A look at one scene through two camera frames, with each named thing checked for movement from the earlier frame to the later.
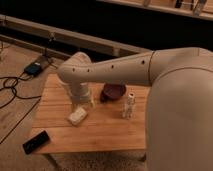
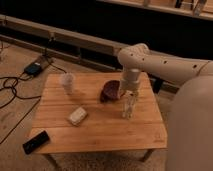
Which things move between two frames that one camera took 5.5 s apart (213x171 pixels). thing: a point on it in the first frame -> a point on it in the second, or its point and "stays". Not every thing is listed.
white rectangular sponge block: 77,116 stays
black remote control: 35,141 stays
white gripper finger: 74,107 -> 127,95
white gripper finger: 92,104 -> 136,95
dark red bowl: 112,91 stays
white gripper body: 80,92 -> 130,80
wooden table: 118,125 stays
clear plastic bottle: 129,105 stays
